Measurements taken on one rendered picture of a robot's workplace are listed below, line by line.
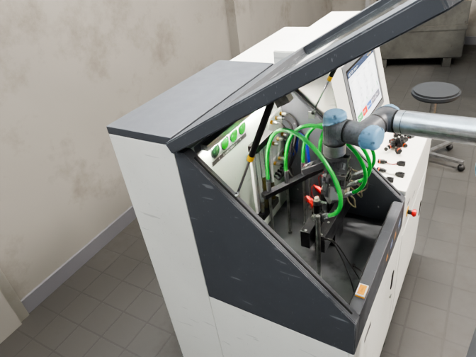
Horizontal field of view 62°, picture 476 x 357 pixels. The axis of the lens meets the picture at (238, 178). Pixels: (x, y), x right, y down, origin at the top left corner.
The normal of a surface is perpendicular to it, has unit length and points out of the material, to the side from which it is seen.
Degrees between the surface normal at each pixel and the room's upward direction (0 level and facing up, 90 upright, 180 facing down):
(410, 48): 90
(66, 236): 90
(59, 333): 0
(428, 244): 0
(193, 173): 90
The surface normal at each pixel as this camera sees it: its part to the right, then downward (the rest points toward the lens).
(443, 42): -0.31, 0.55
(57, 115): 0.87, 0.18
